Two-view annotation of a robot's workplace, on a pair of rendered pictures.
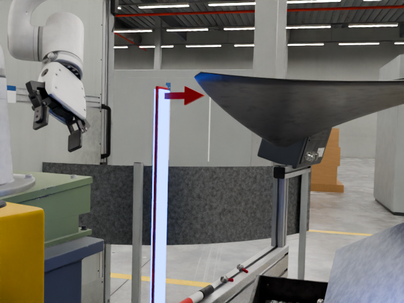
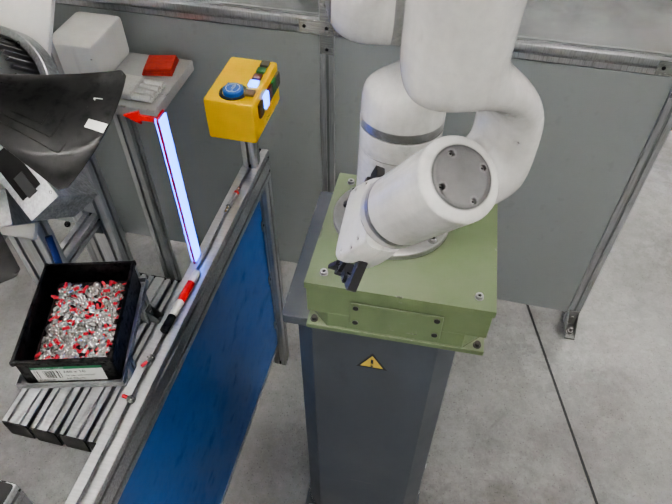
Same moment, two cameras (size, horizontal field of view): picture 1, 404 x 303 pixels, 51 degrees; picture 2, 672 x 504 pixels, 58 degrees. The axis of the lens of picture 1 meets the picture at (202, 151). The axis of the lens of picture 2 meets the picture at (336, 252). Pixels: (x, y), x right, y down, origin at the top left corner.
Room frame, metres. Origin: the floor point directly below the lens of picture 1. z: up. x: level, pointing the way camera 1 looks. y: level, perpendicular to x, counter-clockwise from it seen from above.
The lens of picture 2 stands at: (1.36, 0.10, 1.74)
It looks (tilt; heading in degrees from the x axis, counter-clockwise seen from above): 48 degrees down; 164
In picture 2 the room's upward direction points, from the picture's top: straight up
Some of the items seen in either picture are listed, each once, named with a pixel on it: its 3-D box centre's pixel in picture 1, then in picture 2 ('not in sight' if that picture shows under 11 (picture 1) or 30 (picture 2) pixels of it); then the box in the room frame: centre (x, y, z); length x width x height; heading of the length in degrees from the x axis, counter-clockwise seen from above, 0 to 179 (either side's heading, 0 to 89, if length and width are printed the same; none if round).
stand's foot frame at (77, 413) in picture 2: not in sight; (123, 355); (0.14, -0.27, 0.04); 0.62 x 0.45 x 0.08; 151
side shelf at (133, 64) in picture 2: not in sight; (112, 80); (-0.16, -0.08, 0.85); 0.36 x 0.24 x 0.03; 61
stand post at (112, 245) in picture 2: not in sight; (95, 208); (0.02, -0.21, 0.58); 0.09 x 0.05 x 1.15; 61
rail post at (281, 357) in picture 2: not in sight; (273, 284); (0.26, 0.22, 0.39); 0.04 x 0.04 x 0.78; 61
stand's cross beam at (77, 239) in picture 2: not in sight; (75, 241); (0.12, -0.26, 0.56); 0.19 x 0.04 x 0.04; 151
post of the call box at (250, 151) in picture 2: not in sight; (249, 141); (0.29, 0.21, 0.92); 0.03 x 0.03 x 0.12; 61
